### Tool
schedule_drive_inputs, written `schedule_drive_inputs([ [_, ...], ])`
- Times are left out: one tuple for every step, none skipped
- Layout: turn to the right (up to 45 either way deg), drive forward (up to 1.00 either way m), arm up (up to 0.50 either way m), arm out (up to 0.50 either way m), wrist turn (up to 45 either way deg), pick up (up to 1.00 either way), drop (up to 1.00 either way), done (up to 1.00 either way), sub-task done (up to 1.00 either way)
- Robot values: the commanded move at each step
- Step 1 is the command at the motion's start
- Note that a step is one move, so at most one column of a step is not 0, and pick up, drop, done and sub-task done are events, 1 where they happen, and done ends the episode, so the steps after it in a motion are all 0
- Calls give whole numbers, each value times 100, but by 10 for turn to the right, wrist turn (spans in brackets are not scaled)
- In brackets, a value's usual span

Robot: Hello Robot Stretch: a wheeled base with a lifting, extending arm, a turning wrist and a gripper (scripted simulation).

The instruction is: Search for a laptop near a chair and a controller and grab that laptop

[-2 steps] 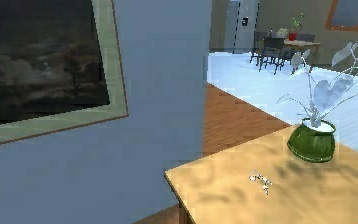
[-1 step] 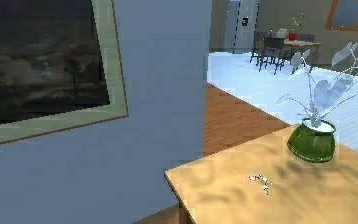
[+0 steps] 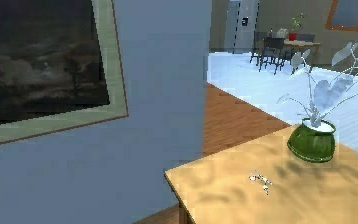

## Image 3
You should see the dark grey dining chair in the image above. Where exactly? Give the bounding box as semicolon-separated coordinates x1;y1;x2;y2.
249;31;269;66
296;33;316;43
258;36;286;76

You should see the small silver key bunch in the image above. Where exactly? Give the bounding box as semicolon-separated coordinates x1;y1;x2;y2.
248;170;274;196

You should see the grey fridge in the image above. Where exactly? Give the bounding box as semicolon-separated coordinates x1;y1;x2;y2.
223;0;261;54

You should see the light wooden table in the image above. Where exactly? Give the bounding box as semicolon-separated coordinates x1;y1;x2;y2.
164;124;358;224

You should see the pale plant in green pot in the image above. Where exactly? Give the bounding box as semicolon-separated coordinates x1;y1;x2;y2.
276;41;358;164

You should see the wooden dining table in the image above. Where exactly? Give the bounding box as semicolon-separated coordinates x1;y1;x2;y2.
282;39;321;73

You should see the dark framed landscape painting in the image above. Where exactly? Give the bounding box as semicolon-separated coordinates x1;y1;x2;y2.
0;0;130;148

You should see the green plant in red pot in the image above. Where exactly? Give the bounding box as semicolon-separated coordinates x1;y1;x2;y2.
288;12;305;42

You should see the orange framed window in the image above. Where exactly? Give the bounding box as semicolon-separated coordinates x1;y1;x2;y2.
325;0;358;33

